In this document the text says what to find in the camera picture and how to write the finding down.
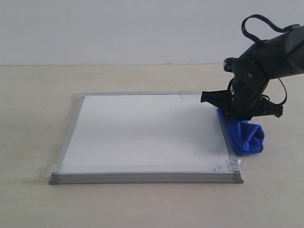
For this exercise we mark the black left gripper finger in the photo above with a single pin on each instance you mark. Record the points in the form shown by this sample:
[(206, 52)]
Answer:
[(220, 99)]

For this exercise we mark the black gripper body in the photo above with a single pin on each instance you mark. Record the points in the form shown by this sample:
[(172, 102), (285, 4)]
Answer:
[(245, 89)]

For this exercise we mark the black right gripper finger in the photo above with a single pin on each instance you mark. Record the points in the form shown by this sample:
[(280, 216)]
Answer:
[(267, 108)]

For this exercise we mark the blue cloth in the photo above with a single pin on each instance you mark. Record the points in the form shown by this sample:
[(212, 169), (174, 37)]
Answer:
[(246, 138)]

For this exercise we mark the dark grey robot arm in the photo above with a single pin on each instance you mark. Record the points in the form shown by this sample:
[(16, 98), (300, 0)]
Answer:
[(265, 60)]

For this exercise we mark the clear tape back right corner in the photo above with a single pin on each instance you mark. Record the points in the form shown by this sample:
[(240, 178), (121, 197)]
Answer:
[(196, 95)]

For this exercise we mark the clear tape front right corner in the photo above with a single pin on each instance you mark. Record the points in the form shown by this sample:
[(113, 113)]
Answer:
[(230, 165)]

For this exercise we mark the clear tape front left corner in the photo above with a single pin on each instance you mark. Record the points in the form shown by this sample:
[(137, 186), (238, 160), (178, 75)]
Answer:
[(46, 171)]

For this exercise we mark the white whiteboard with aluminium frame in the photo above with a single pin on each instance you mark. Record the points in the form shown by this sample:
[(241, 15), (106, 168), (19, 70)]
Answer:
[(144, 137)]

